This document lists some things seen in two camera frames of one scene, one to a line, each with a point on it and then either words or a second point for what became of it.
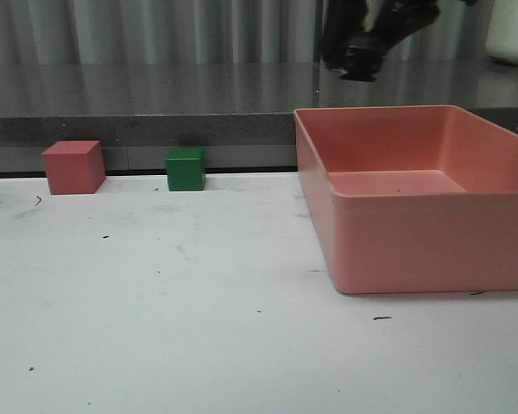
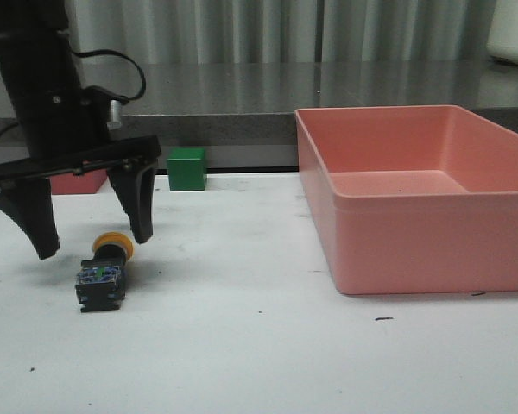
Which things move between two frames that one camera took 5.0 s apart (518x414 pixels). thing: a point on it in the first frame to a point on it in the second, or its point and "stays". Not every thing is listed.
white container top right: (510, 34) stays
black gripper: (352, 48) to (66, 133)
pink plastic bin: (418, 198) stays
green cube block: (186, 169) stays
